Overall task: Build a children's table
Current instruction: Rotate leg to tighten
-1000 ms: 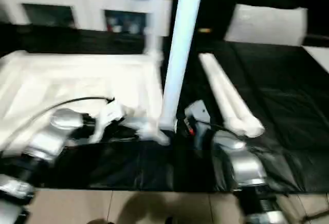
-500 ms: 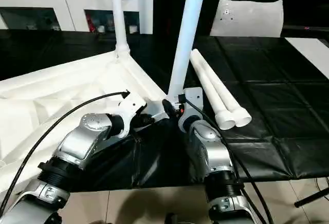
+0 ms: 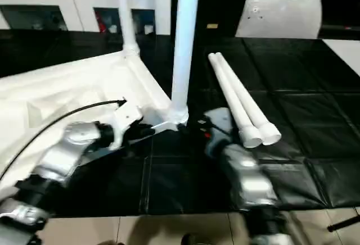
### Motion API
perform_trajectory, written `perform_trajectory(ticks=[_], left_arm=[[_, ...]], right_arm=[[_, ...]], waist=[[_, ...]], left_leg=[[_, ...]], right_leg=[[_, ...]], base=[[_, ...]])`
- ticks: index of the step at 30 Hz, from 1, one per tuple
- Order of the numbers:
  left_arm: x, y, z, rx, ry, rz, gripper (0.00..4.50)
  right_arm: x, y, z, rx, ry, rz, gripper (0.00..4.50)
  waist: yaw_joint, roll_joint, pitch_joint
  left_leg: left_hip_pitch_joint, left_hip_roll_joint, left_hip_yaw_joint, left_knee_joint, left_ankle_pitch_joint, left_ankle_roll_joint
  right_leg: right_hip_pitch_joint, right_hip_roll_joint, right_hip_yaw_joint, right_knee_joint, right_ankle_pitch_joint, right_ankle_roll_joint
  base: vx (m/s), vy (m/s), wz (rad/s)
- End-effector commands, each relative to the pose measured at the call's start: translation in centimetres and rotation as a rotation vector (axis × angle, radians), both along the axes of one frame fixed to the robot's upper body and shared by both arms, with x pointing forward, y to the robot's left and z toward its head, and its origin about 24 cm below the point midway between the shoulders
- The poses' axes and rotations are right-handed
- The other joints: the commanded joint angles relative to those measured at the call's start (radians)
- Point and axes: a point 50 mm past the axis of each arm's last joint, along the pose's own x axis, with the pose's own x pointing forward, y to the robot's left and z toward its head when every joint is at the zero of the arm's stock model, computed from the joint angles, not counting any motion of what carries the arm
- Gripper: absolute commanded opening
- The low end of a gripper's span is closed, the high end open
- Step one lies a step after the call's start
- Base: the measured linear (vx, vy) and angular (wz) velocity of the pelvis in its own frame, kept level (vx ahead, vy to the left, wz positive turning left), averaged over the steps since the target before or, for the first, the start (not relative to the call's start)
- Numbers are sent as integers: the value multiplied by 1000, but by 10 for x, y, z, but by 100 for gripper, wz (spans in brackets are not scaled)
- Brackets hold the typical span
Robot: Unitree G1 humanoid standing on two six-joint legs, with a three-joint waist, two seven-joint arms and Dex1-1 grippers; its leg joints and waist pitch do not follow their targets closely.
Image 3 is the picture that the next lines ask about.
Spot white plastic table top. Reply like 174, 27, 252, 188
0, 50, 190, 192

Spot white plastic table leg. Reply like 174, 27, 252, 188
112, 0, 141, 59
208, 53, 263, 149
214, 53, 282, 146
170, 0, 202, 126

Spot flat white board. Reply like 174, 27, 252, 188
323, 38, 360, 78

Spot white cabinet with glass doors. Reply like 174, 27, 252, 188
0, 0, 173, 37

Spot black floor rod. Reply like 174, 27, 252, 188
327, 216, 360, 232

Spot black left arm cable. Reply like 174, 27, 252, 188
0, 100, 127, 183

